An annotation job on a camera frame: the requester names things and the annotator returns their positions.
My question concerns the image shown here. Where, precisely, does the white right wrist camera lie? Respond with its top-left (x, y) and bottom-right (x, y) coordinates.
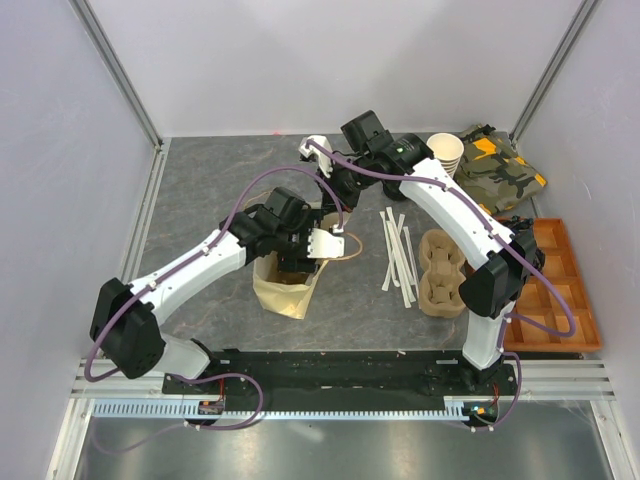
top-left (298, 135), bottom-right (333, 178)

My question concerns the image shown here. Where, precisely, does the white slotted cable duct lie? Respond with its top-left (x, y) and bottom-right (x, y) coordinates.
top-left (93, 399), bottom-right (497, 421)

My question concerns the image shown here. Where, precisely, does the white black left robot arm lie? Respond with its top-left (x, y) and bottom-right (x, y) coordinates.
top-left (89, 187), bottom-right (322, 393)

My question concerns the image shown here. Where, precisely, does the cardboard cup carrier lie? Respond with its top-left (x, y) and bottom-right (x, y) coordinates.
top-left (418, 229), bottom-right (466, 319)

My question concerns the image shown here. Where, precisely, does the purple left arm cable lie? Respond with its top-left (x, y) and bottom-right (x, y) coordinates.
top-left (84, 165), bottom-right (346, 454)

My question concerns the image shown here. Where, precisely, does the camouflage fabric cloth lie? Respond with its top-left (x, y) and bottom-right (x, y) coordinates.
top-left (453, 124), bottom-right (547, 215)

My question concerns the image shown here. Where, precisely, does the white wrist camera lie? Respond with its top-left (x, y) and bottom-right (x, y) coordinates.
top-left (298, 135), bottom-right (333, 178)
top-left (307, 227), bottom-right (345, 259)

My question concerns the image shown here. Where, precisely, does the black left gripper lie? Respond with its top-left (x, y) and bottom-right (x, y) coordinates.
top-left (274, 210), bottom-right (323, 273)

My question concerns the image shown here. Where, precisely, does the stack of paper cups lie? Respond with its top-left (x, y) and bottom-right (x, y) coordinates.
top-left (426, 133), bottom-right (464, 177)

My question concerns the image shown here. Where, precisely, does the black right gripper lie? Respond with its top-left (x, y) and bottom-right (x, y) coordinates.
top-left (313, 155), bottom-right (374, 216)

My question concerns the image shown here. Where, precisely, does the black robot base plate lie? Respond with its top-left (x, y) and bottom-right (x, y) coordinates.
top-left (162, 349), bottom-right (516, 401)

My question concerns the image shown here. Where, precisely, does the brown paper takeout bag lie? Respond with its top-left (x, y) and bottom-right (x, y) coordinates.
top-left (238, 187), bottom-right (352, 319)

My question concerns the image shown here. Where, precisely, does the stack of black lids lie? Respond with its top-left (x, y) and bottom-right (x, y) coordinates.
top-left (382, 181), bottom-right (407, 202)

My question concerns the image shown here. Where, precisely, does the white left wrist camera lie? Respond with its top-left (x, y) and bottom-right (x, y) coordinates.
top-left (307, 227), bottom-right (345, 259)

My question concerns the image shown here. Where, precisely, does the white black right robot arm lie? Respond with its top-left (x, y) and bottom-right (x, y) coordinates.
top-left (299, 110), bottom-right (537, 394)

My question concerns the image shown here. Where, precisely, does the white straw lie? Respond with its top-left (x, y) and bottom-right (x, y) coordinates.
top-left (380, 207), bottom-right (407, 291)
top-left (386, 207), bottom-right (402, 287)
top-left (380, 207), bottom-right (416, 308)
top-left (379, 211), bottom-right (394, 291)
top-left (396, 223), bottom-right (419, 308)

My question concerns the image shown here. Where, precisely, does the orange compartment tray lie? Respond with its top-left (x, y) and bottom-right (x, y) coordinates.
top-left (504, 218), bottom-right (602, 353)

